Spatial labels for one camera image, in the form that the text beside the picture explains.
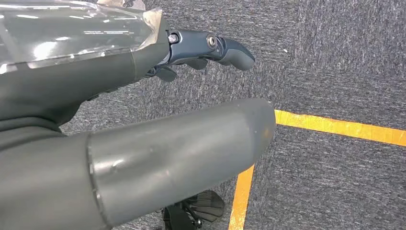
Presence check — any yellow floor tape square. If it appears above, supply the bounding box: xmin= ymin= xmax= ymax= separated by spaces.
xmin=227 ymin=109 xmax=406 ymax=230

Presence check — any black ribbed foot plate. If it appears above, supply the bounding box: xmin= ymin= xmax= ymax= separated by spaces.
xmin=162 ymin=190 xmax=226 ymax=230

